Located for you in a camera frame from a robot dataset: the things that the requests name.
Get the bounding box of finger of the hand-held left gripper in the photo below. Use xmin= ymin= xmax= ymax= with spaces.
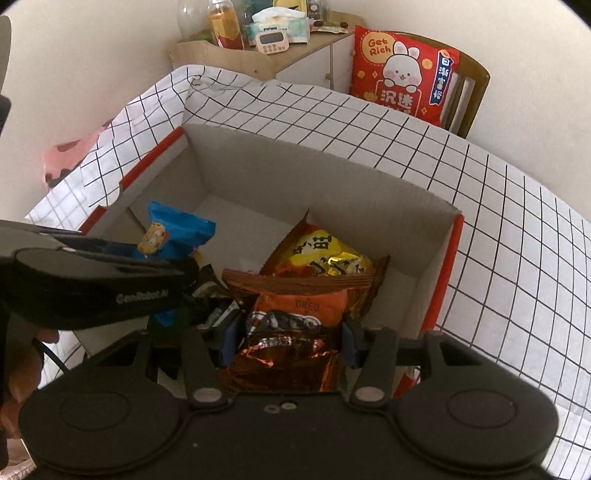
xmin=57 ymin=235 xmax=186 ymax=274

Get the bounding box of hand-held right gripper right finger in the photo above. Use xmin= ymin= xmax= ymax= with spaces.
xmin=341 ymin=318 xmax=485 ymax=411

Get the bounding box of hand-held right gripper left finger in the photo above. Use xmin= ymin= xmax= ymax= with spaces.
xmin=85 ymin=316 xmax=245 ymax=411

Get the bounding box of brown cookie packet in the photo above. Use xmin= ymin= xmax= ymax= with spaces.
xmin=222 ymin=268 xmax=378 ymax=394

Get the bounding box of blue snack packet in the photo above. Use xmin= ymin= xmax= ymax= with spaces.
xmin=134 ymin=200 xmax=217 ymax=326

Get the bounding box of orange chips bag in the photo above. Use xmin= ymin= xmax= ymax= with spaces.
xmin=259 ymin=209 xmax=391 ymax=320

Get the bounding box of red cardboard box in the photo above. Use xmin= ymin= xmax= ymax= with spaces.
xmin=76 ymin=122 xmax=464 ymax=403

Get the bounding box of person's left hand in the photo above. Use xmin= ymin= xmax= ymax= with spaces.
xmin=0 ymin=325 xmax=61 ymax=444

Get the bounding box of pink patterned cloth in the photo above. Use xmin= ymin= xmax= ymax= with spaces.
xmin=41 ymin=121 xmax=112 ymax=188

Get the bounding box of white checked tablecloth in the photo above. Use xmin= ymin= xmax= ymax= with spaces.
xmin=25 ymin=65 xmax=591 ymax=480

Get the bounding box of clear plastic bottle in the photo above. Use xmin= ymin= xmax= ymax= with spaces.
xmin=177 ymin=0 xmax=210 ymax=42

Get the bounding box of orange drink bottle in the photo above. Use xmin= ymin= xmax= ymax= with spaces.
xmin=207 ymin=0 xmax=246 ymax=51

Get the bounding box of white digital timer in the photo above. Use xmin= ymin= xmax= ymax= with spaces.
xmin=255 ymin=30 xmax=292 ymax=56

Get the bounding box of wooden side cabinet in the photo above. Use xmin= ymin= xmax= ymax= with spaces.
xmin=168 ymin=11 xmax=368 ymax=96

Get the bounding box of red rabbit cushion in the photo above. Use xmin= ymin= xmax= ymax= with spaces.
xmin=349 ymin=25 xmax=461 ymax=128

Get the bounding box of wooden chair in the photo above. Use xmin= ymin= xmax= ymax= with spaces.
xmin=410 ymin=34 xmax=491 ymax=138

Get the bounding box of black cable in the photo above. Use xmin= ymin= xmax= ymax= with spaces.
xmin=31 ymin=338 xmax=71 ymax=371

